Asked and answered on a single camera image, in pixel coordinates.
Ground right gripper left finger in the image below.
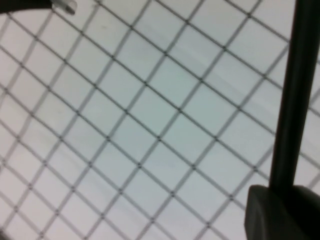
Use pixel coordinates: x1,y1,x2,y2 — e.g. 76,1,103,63
244,184,296,240

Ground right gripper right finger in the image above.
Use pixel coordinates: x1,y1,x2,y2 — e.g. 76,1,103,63
293,184,320,240

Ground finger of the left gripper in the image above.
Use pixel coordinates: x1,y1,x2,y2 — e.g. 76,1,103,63
0,0,53,15

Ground transparent pen cap black tip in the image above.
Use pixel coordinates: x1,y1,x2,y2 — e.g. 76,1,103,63
50,0,77,16

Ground black pen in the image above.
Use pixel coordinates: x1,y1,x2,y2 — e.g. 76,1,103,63
269,0,320,189

